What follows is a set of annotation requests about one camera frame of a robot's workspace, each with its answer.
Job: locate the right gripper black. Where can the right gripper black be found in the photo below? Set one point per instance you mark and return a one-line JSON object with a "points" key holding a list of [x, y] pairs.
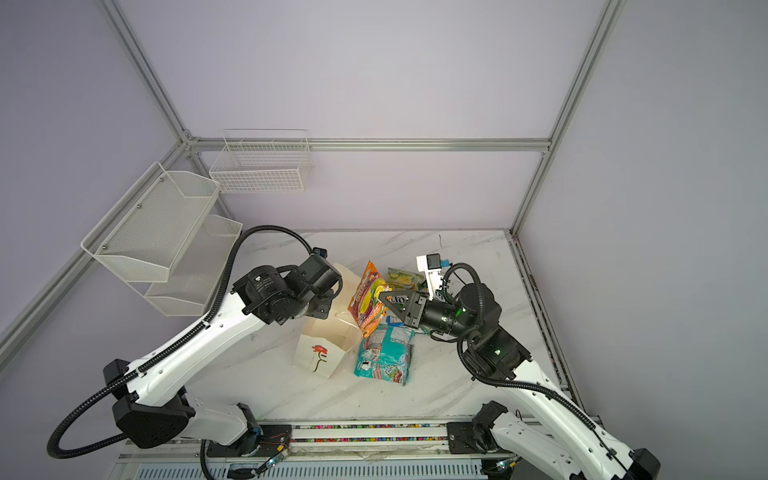
{"points": [[410, 297]]}

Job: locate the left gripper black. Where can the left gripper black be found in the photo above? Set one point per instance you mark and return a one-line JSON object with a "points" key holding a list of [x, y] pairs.
{"points": [[323, 311]]}

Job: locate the orange snack packet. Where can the orange snack packet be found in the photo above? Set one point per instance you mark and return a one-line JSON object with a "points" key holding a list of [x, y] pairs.
{"points": [[365, 307]]}

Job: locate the white floral paper bag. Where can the white floral paper bag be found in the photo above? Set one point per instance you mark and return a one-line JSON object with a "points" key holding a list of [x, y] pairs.
{"points": [[324, 344]]}

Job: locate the teal snack packet top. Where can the teal snack packet top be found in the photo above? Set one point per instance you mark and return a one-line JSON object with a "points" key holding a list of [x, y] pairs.
{"points": [[386, 355]]}

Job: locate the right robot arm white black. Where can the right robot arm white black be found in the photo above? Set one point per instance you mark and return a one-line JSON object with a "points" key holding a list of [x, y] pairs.
{"points": [[530, 416]]}

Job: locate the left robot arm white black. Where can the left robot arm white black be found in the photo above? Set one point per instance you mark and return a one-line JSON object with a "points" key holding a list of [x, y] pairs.
{"points": [[156, 408]]}

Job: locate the yellow-green snack packet back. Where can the yellow-green snack packet back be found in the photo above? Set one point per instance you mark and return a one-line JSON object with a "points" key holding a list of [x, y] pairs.
{"points": [[400, 279]]}

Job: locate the lower white mesh shelf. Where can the lower white mesh shelf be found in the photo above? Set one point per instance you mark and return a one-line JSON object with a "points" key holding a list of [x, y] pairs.
{"points": [[193, 283]]}

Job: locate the white mesh shelf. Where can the white mesh shelf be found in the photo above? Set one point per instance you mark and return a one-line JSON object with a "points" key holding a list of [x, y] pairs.
{"points": [[193, 283], [143, 238]]}

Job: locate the upper white mesh shelf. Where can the upper white mesh shelf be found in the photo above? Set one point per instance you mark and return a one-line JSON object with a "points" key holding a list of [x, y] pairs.
{"points": [[143, 238]]}

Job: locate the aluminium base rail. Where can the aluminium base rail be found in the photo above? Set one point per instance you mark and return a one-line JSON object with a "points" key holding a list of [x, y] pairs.
{"points": [[432, 449]]}

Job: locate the white wire basket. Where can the white wire basket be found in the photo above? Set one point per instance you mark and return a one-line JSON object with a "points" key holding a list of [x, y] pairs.
{"points": [[263, 161]]}

